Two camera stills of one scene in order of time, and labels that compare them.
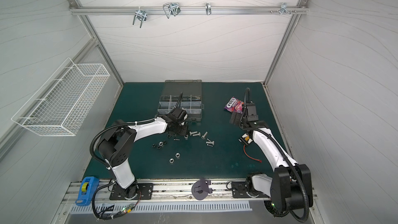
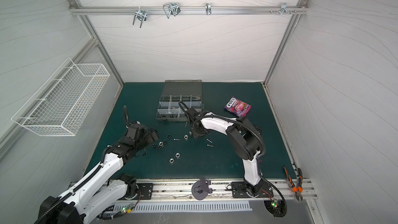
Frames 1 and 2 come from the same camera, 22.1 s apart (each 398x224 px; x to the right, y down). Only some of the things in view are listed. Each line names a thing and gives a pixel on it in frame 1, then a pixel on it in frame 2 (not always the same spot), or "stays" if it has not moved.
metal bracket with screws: (283, 9) stays
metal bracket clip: (208, 7) stays
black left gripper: (184, 132) to (151, 139)
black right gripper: (238, 117) to (198, 129)
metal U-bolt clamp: (141, 15) stays
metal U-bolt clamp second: (172, 9) stays
